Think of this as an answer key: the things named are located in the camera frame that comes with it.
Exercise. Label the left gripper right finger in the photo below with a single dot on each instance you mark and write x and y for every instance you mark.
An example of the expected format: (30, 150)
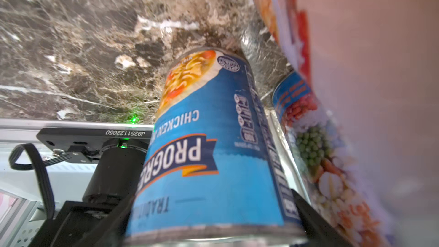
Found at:
(318, 231)

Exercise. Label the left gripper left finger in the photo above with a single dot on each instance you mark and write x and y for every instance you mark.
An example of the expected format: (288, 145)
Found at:
(102, 220)

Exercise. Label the white lid yellow can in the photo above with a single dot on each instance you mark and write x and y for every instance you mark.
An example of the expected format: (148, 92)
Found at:
(328, 170)

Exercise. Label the blue soup can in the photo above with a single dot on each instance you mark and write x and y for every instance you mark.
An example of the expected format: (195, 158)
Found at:
(210, 93)

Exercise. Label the white lid can back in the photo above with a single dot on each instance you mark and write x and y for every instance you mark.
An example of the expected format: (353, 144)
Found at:
(374, 65)

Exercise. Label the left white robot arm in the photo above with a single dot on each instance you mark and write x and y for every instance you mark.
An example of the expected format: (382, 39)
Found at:
(232, 200)

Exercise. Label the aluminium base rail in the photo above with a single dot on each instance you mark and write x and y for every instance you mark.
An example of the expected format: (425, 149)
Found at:
(68, 164)

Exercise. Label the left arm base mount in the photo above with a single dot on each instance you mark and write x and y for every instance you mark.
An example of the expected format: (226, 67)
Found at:
(86, 146)

